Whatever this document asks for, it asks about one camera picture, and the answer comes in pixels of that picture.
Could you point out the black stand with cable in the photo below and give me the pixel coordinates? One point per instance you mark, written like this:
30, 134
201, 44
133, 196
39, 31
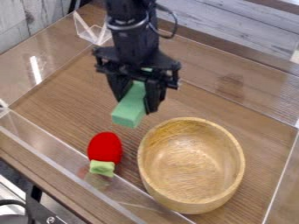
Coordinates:
25, 209

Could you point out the red plush radish toy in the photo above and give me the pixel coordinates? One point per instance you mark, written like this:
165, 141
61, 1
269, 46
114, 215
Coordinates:
105, 153

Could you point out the brown wooden bowl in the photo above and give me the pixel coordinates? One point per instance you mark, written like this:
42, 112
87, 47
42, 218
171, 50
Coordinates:
191, 164

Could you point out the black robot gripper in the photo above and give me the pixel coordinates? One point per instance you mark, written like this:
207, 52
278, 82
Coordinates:
135, 59

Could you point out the clear acrylic corner bracket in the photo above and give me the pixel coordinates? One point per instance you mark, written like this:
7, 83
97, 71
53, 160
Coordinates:
98, 35

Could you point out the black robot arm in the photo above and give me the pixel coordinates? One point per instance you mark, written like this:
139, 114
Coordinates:
134, 10

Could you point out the green rectangular block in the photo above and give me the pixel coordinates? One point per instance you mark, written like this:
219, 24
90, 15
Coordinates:
130, 110

